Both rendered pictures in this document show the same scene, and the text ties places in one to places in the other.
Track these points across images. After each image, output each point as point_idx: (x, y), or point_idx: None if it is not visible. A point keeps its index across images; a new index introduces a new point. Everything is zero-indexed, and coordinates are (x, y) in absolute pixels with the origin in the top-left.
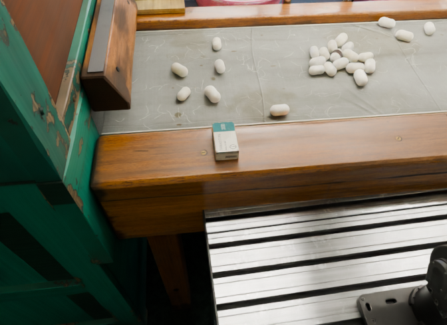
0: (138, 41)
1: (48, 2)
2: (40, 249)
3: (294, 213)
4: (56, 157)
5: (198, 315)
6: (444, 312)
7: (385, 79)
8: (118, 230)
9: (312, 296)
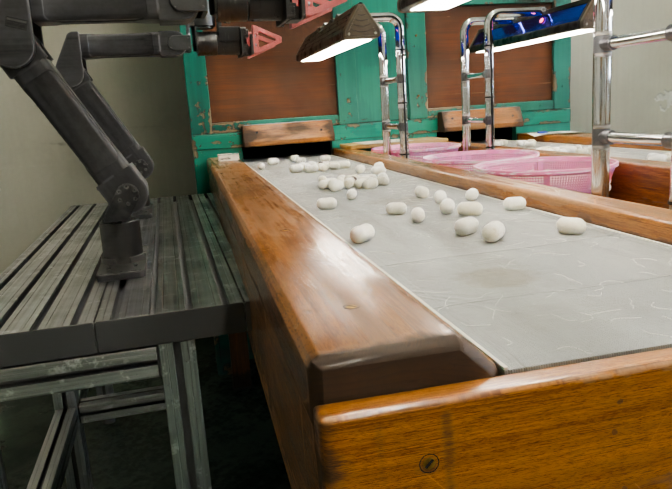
0: None
1: (248, 97)
2: None
3: (206, 199)
4: (194, 126)
5: (228, 394)
6: None
7: (301, 174)
8: None
9: (159, 209)
